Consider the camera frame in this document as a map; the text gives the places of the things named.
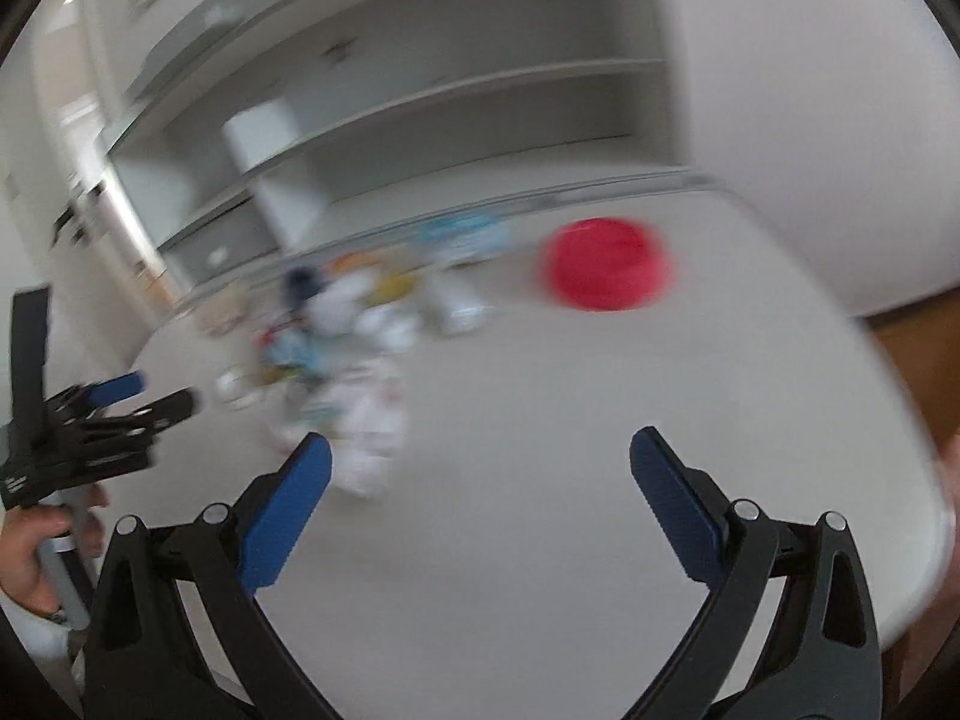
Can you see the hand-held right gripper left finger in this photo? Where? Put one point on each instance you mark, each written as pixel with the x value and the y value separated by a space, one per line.
pixel 289 510

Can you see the red plastic bowl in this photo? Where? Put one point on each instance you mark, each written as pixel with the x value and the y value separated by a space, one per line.
pixel 604 262

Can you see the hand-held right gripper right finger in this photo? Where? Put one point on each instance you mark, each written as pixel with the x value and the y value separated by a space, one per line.
pixel 675 502

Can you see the grey metal rail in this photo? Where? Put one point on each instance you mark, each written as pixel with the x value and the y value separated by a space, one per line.
pixel 525 199

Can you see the white shelf unit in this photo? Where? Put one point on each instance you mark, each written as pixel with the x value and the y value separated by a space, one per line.
pixel 420 105

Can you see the person's left forearm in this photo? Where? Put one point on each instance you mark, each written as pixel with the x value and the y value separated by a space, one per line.
pixel 30 637

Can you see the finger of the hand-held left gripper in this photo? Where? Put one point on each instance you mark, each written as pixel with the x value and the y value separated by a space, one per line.
pixel 116 386
pixel 161 409

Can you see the pile of wrappers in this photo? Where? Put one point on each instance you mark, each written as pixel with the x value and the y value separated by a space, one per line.
pixel 352 360

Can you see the person's left hand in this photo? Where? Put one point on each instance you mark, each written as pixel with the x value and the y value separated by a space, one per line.
pixel 19 555

